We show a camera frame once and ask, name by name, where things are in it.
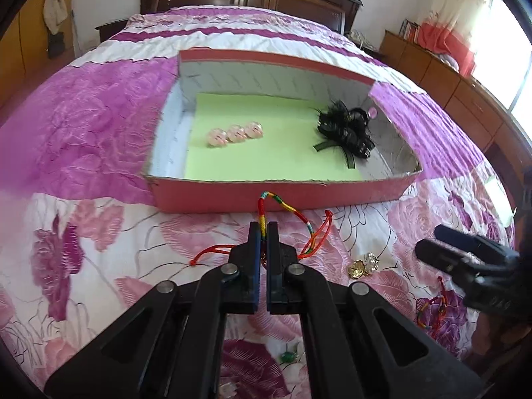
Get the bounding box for red braided string bracelet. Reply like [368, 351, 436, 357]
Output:
[417, 276, 450, 331]

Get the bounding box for orange wooden wardrobe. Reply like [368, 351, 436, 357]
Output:
[0, 0, 75, 106]

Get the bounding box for row of books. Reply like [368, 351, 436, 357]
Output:
[399, 20, 420, 43]

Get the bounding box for orange wooden dresser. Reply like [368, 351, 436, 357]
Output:
[380, 29, 532, 163]

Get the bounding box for window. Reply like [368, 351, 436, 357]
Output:
[471, 0, 532, 125]

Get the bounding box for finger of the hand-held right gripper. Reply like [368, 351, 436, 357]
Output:
[415, 239, 521, 313]
[434, 224, 519, 267]

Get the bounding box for multicolour braided string bracelet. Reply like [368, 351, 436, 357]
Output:
[190, 191, 334, 267]

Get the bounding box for green bead earring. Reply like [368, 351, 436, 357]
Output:
[279, 343, 301, 365]

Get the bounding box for floral purple bedspread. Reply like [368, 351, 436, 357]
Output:
[0, 5, 524, 399]

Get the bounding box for green paper liner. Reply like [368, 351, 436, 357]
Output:
[183, 92, 362, 183]

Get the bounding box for dark wooden nightstand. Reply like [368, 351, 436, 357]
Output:
[95, 19, 130, 43]

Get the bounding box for black feather hair accessory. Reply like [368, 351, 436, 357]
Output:
[312, 100, 377, 170]

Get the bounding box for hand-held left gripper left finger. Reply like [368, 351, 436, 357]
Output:
[44, 221, 267, 399]

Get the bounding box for gold flower earrings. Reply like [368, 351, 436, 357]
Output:
[348, 253, 381, 279]

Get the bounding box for pink cardboard box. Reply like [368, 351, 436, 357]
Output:
[141, 49, 422, 213]

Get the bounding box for black hanging bag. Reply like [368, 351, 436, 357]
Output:
[47, 32, 66, 58]

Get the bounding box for white and red curtain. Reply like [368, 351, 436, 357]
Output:
[417, 0, 496, 77]

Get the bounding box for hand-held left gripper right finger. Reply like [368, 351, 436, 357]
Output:
[267, 221, 485, 399]

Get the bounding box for beige hanging cloth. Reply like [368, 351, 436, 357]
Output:
[44, 0, 69, 34]

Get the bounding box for cluttered dark nightstand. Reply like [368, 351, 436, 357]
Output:
[348, 29, 388, 58]

